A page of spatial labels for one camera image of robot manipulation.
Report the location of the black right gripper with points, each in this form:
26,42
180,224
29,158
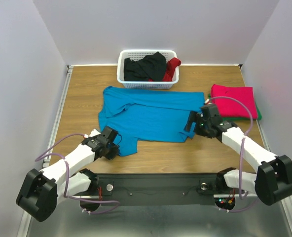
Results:
194,122

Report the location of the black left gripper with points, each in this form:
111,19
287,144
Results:
114,152

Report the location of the blue t shirt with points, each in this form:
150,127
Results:
147,115

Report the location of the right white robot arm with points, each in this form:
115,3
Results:
272,177

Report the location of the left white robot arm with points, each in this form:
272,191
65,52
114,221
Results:
42,190

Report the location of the folded pink t shirt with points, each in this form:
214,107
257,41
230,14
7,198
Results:
220,89

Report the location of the red t shirt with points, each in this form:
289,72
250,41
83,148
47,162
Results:
170,69

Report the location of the black t shirt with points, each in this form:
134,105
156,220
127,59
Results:
150,68

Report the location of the folded green t shirt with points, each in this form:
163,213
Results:
259,114

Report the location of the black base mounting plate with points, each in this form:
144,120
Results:
158,189

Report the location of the white perforated plastic basket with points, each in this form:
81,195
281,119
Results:
137,54

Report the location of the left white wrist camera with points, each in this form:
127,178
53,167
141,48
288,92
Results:
93,133

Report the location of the left aluminium frame rail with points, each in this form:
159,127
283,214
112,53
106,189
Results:
60,108

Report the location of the aluminium frame rail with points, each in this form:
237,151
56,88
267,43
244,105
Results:
273,94
60,108

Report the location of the right aluminium frame rail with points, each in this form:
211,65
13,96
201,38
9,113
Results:
273,94

